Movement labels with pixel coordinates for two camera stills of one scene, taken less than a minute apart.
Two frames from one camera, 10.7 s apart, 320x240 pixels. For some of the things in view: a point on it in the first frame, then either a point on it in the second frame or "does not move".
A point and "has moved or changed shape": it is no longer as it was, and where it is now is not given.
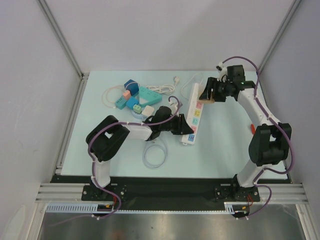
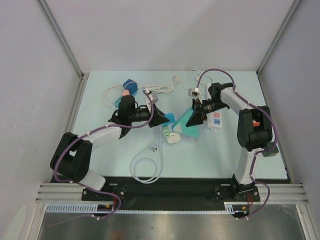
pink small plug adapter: x=127 y=94 does not move
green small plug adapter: x=137 y=108 has moved or changed shape
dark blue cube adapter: x=132 y=86 does not move
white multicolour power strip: x=194 y=115 has moved or changed shape
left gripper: x=181 y=126 -> x=157 y=118
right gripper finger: x=212 y=82 -> x=197 y=106
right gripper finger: x=209 y=92 -> x=195 y=119
